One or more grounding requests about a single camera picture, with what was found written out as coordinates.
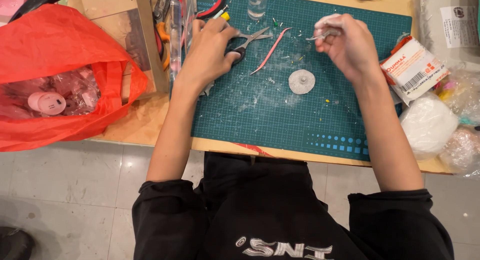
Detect person's left hand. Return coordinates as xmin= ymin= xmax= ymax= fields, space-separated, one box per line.
xmin=179 ymin=18 xmax=243 ymax=95

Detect red paper sheet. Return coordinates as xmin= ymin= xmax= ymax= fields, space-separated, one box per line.
xmin=232 ymin=142 xmax=274 ymax=158

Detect red plastic bag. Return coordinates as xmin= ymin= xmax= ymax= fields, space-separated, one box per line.
xmin=0 ymin=4 xmax=149 ymax=152

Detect black handled scissors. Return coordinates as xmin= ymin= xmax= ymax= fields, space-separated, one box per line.
xmin=225 ymin=27 xmax=274 ymax=68

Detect pink round container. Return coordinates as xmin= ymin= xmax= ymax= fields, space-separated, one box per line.
xmin=27 ymin=91 xmax=67 ymax=116

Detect clear plastic bottle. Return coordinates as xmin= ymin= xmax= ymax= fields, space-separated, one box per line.
xmin=247 ymin=0 xmax=270 ymax=21

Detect red and black handled tool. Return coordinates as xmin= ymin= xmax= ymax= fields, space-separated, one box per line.
xmin=195 ymin=0 xmax=228 ymax=20

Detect brown cardboard box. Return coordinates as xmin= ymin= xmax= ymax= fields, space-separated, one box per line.
xmin=68 ymin=0 xmax=170 ymax=102

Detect pink sculpting tool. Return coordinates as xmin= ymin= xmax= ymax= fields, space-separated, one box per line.
xmin=250 ymin=27 xmax=293 ymax=75

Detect orange handled pliers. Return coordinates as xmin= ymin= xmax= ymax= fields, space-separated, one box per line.
xmin=153 ymin=0 xmax=172 ymax=71

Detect black strap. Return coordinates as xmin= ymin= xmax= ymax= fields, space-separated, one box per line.
xmin=8 ymin=0 xmax=79 ymax=23

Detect black shoe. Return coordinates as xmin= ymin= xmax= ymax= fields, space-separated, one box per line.
xmin=0 ymin=226 xmax=36 ymax=260

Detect clear bag of coloured clay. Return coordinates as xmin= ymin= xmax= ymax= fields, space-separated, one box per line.
xmin=437 ymin=70 xmax=480 ymax=127

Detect large grey clay bag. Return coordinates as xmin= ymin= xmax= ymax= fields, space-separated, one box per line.
xmin=416 ymin=0 xmax=480 ymax=71

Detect white clay lump in wrap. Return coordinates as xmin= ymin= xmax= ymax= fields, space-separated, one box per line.
xmin=399 ymin=94 xmax=459 ymax=161

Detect person's right hand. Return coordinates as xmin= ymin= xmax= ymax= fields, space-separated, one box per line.
xmin=313 ymin=13 xmax=382 ymax=85

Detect black sweatshirt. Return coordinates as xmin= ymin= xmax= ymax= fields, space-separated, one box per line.
xmin=131 ymin=151 xmax=455 ymax=260

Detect green cutting mat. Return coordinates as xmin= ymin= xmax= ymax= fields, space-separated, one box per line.
xmin=190 ymin=0 xmax=413 ymax=162

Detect pink clay lump in wrap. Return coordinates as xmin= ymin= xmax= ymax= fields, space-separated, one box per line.
xmin=439 ymin=126 xmax=480 ymax=178

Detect grey clay disc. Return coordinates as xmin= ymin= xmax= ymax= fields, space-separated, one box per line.
xmin=288 ymin=69 xmax=316 ymax=95

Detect white clay packet orange label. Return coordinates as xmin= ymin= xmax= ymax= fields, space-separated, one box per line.
xmin=380 ymin=35 xmax=451 ymax=106

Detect grey clay strip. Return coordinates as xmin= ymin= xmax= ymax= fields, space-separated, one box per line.
xmin=305 ymin=29 xmax=343 ymax=42

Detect clear acrylic roller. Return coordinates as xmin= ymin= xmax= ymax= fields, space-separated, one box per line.
xmin=169 ymin=0 xmax=183 ymax=97

